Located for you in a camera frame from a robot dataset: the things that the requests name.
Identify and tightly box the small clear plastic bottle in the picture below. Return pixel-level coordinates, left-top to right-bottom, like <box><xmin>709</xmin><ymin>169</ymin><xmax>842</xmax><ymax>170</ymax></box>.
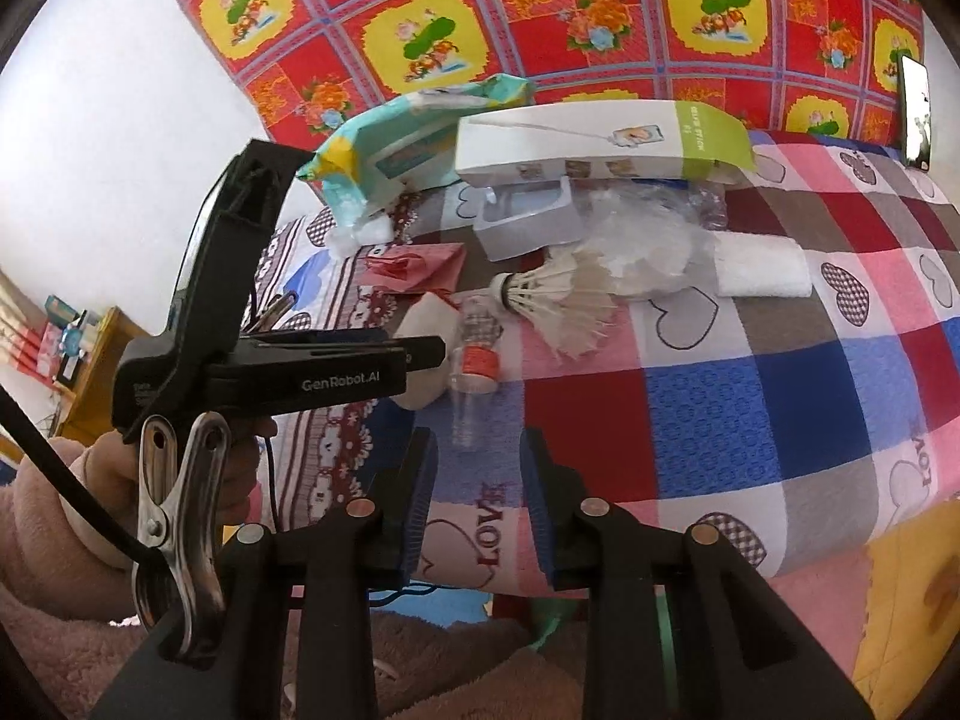
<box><xmin>450</xmin><ymin>390</ymin><xmax>492</xmax><ymax>452</ymax></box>

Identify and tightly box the red floral wall cloth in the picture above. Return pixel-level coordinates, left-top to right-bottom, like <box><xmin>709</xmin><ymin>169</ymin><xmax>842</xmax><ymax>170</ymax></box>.
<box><xmin>139</xmin><ymin>0</ymin><xmax>931</xmax><ymax>147</ymax></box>

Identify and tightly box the small blue package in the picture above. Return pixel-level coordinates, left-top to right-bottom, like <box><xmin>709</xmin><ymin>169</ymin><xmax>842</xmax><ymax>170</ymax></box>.
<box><xmin>45</xmin><ymin>296</ymin><xmax>102</xmax><ymax>361</ymax></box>

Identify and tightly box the checkered heart blanket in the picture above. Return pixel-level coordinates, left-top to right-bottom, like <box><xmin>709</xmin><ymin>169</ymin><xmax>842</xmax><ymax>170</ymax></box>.
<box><xmin>251</xmin><ymin>127</ymin><xmax>960</xmax><ymax>601</ymax></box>

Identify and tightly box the metal spring clip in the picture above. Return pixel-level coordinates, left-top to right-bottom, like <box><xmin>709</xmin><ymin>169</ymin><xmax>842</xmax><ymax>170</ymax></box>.
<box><xmin>251</xmin><ymin>292</ymin><xmax>297</xmax><ymax>331</ymax></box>
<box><xmin>133</xmin><ymin>411</ymin><xmax>232</xmax><ymax>665</ymax></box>

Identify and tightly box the white towel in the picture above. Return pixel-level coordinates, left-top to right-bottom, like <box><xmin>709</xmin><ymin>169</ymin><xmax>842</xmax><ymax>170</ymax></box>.
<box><xmin>712</xmin><ymin>232</ymin><xmax>815</xmax><ymax>299</ymax></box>

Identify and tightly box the clear plastic bag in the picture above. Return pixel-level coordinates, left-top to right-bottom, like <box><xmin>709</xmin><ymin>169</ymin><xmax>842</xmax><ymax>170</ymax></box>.
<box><xmin>577</xmin><ymin>184</ymin><xmax>732</xmax><ymax>301</ymax></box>

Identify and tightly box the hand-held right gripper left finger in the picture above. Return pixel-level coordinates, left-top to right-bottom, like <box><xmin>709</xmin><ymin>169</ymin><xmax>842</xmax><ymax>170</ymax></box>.
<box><xmin>90</xmin><ymin>426</ymin><xmax>440</xmax><ymax>720</ymax></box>

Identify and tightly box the long white green carton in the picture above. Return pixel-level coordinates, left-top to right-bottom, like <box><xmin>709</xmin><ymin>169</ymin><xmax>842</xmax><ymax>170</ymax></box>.
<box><xmin>455</xmin><ymin>100</ymin><xmax>755</xmax><ymax>188</ymax></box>

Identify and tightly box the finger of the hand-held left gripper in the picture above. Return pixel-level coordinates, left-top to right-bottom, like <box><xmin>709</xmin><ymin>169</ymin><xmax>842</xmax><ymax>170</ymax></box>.
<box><xmin>240</xmin><ymin>326</ymin><xmax>449</xmax><ymax>376</ymax></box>

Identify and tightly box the clear bottle red label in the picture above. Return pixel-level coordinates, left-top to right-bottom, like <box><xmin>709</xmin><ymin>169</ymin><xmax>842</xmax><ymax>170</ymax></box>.
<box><xmin>446</xmin><ymin>292</ymin><xmax>507</xmax><ymax>397</ymax></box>

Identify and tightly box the person's left forearm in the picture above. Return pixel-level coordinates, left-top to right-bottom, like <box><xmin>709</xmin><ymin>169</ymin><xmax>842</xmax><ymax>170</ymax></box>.
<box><xmin>0</xmin><ymin>435</ymin><xmax>162</xmax><ymax>720</ymax></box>

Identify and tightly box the brown cardboard box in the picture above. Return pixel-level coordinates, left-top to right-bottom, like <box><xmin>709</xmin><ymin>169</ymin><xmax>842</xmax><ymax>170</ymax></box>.
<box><xmin>45</xmin><ymin>304</ymin><xmax>162</xmax><ymax>443</ymax></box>

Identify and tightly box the smartphone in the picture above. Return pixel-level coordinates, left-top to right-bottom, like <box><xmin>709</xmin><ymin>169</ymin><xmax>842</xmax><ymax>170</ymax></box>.
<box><xmin>896</xmin><ymin>52</ymin><xmax>933</xmax><ymax>170</ymax></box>

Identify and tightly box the white plastic holder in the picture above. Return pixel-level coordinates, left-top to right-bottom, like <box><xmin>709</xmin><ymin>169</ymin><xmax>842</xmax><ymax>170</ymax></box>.
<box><xmin>472</xmin><ymin>176</ymin><xmax>582</xmax><ymax>263</ymax></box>

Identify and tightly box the person's left hand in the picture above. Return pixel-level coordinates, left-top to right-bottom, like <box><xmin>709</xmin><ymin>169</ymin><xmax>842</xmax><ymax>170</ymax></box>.
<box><xmin>79</xmin><ymin>416</ymin><xmax>280</xmax><ymax>533</ymax></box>

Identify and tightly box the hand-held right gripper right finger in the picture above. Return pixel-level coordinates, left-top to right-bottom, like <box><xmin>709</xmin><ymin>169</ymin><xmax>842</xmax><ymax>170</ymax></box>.
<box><xmin>520</xmin><ymin>426</ymin><xmax>875</xmax><ymax>720</ymax></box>

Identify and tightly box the white feather shuttlecock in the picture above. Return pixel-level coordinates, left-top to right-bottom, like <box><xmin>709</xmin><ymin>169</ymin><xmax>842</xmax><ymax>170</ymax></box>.
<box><xmin>487</xmin><ymin>251</ymin><xmax>623</xmax><ymax>361</ymax></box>

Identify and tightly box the teal wet wipes packet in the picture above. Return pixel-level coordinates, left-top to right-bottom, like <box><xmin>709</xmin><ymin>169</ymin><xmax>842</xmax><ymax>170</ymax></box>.
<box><xmin>296</xmin><ymin>75</ymin><xmax>537</xmax><ymax>230</ymax></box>

